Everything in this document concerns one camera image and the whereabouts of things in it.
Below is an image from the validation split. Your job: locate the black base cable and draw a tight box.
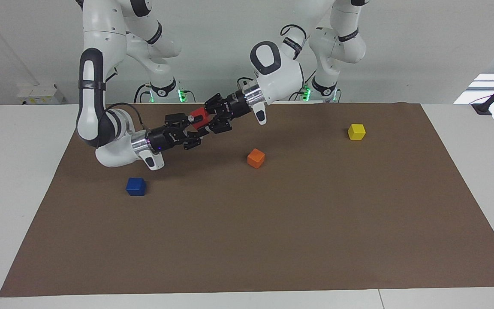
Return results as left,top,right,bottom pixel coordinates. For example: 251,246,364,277
290,71,317,102
134,83,154,104

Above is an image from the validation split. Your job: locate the white cardboard box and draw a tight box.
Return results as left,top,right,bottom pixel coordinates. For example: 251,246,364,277
17,83,66,106

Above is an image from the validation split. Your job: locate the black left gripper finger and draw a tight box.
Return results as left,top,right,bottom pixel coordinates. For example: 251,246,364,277
204,92,225,116
207,118,233,134

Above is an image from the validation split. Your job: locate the blue wooden block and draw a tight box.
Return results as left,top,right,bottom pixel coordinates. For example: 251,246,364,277
126,177,147,196

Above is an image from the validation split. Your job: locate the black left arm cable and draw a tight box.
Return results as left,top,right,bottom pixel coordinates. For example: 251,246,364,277
237,24,308,93

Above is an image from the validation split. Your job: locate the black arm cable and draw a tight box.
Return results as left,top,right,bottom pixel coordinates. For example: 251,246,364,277
237,24,308,93
105,102,147,134

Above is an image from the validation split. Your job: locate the brown paper table mat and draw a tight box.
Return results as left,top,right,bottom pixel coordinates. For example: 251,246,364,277
0,102,494,297

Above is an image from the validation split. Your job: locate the red wooden block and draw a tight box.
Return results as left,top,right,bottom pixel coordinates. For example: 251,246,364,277
188,107,210,129

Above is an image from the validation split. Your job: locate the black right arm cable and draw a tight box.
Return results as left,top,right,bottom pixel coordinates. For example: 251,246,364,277
105,102,147,134

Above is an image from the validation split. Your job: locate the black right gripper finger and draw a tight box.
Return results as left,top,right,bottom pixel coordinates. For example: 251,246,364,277
183,128,210,151
178,112,199,129

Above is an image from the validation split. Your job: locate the orange wooden block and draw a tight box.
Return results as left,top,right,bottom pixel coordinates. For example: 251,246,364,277
247,148,265,169

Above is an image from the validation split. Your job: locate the yellow wooden block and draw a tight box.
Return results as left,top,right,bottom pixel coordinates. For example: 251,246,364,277
348,124,366,141

